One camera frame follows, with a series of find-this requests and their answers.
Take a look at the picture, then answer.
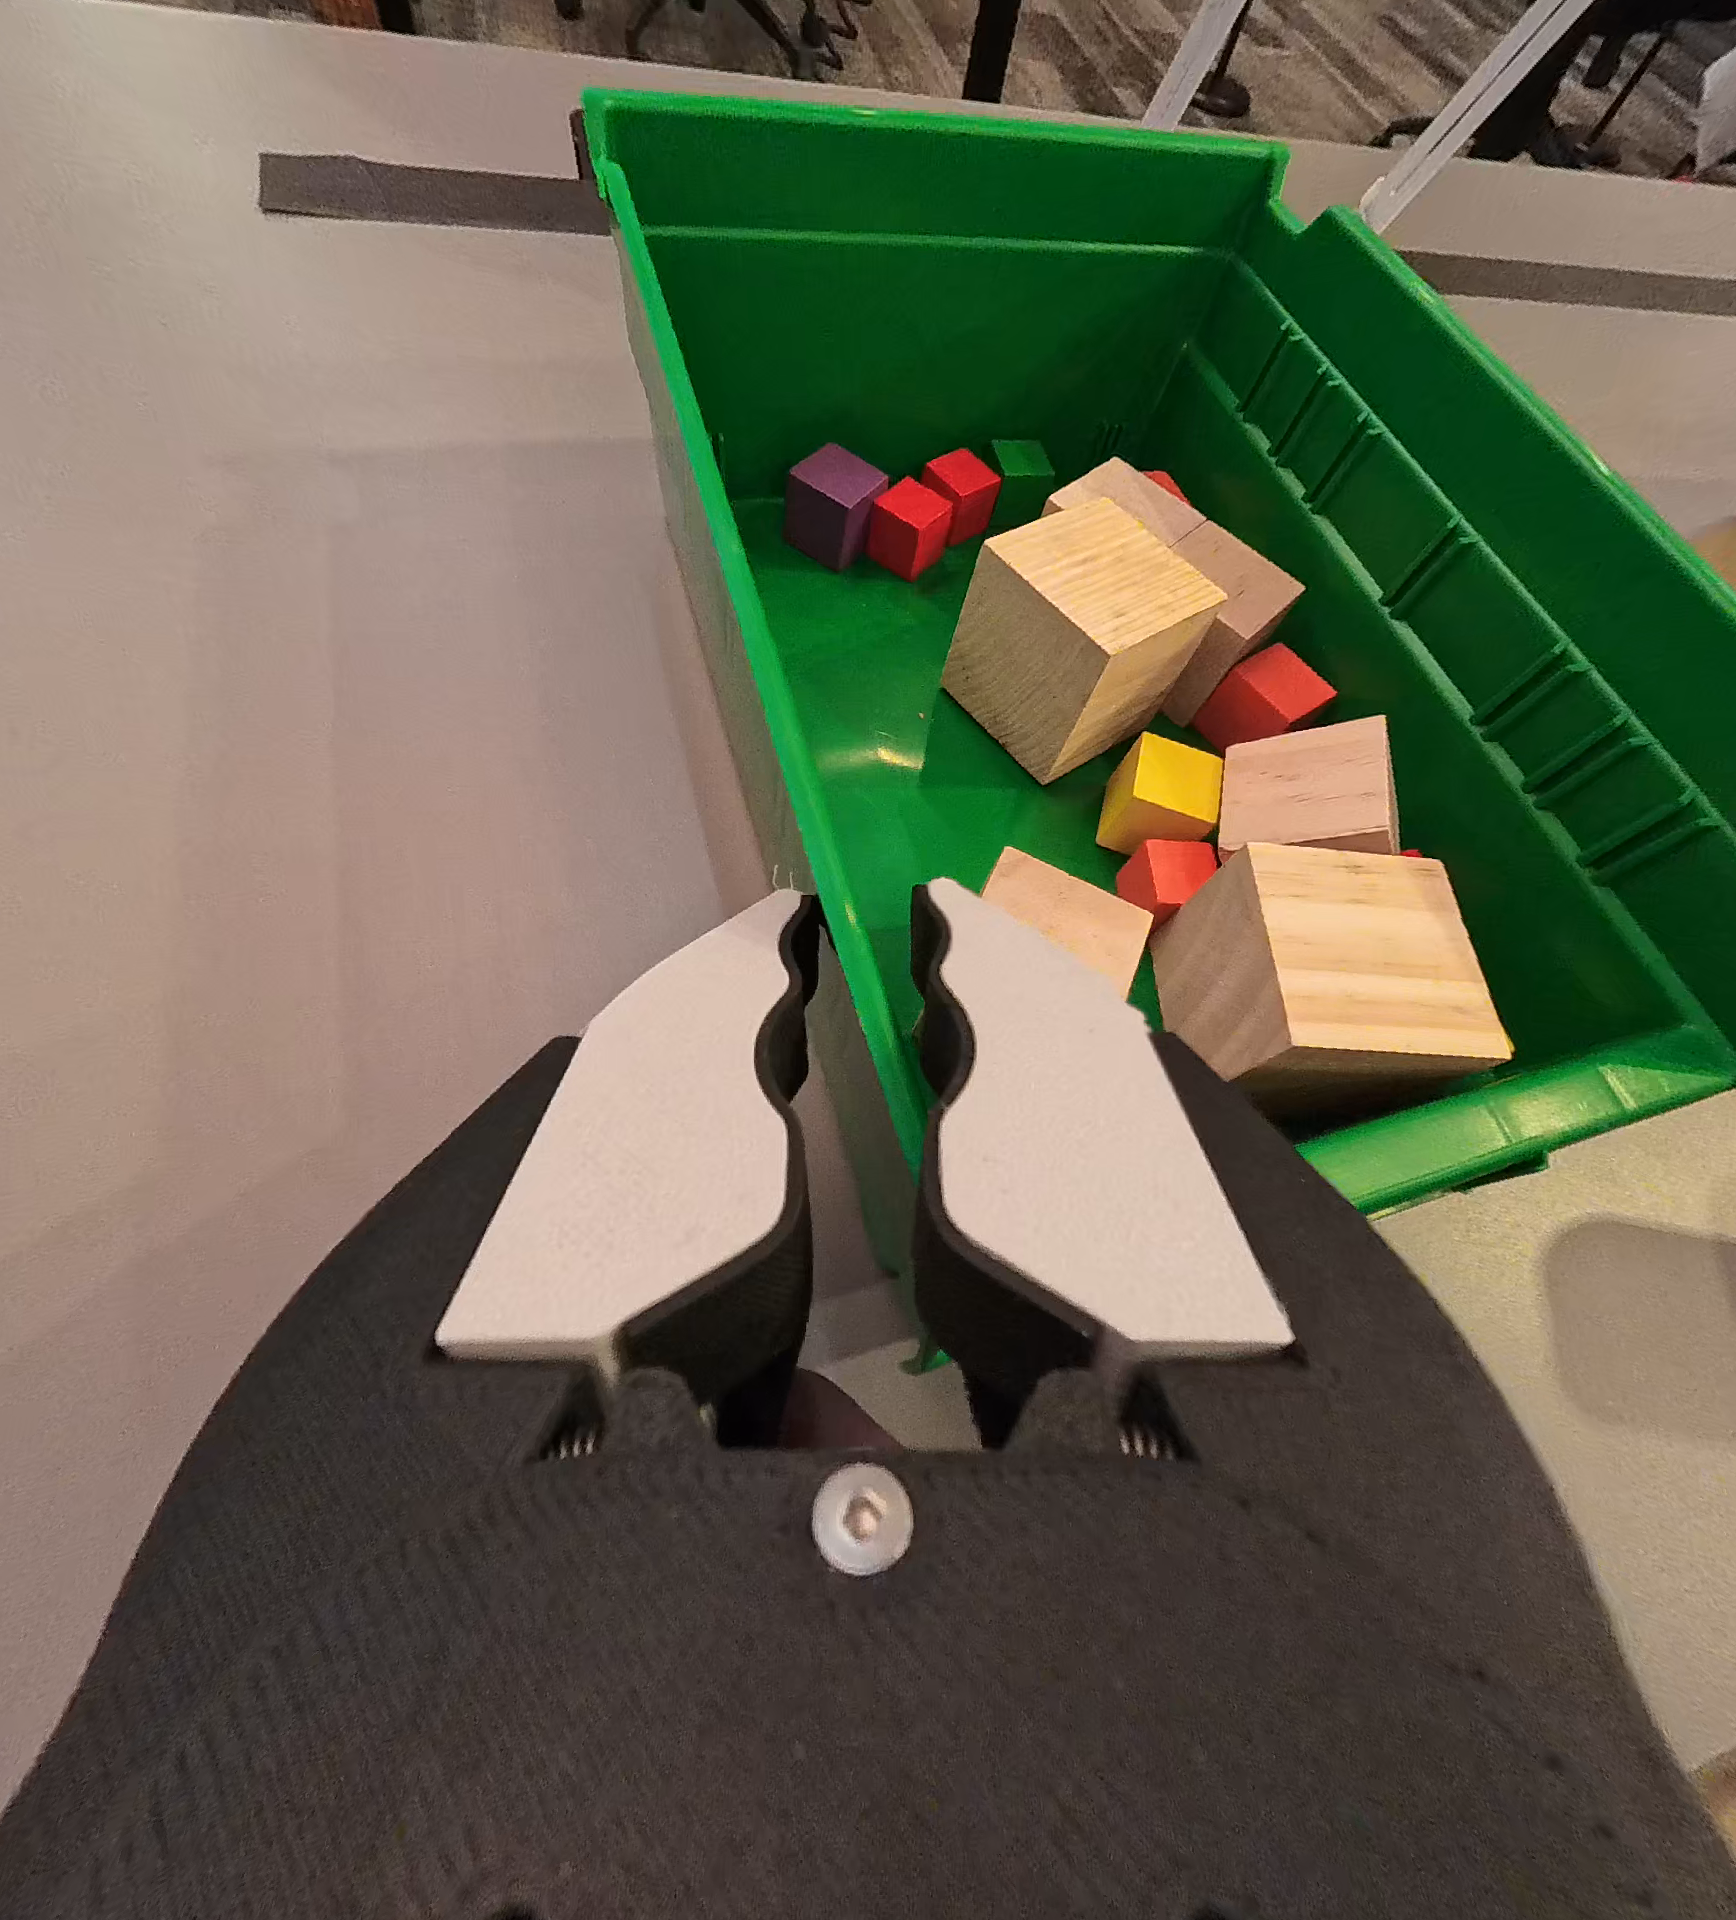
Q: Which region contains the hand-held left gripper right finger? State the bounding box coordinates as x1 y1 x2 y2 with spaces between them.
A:
905 876 1299 1446

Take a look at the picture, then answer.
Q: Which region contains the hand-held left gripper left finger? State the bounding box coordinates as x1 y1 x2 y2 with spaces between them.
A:
432 887 825 1411

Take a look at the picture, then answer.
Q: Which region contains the pile of wooden cubes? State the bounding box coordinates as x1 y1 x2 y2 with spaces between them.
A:
781 437 1516 1119

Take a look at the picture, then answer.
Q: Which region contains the green plastic box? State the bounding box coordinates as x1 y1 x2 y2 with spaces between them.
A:
574 85 1736 1374

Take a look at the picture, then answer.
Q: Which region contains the grey tape strip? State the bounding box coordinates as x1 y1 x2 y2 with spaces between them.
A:
1399 245 1736 323
255 152 616 238

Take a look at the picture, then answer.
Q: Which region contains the white metal stand leg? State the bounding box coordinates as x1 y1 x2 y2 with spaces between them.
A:
1137 0 1260 132
1354 0 1605 234

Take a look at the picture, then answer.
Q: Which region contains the black table leg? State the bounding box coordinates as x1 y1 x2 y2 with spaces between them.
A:
957 0 1029 104

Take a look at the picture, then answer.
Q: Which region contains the black chair base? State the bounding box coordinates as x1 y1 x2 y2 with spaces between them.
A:
611 0 870 83

